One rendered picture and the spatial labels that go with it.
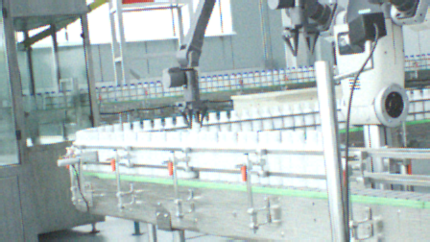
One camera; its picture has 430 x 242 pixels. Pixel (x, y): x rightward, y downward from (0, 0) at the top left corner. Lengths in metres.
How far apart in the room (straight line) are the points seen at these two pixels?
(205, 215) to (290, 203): 0.49
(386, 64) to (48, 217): 5.44
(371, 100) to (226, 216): 0.71
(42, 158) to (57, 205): 0.45
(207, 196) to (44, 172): 5.27
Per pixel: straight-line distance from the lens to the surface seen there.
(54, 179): 8.18
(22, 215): 6.07
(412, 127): 5.00
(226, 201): 2.86
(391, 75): 3.20
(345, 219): 1.69
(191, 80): 3.04
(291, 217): 2.58
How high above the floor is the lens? 1.34
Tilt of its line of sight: 3 degrees down
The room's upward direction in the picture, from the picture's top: 6 degrees counter-clockwise
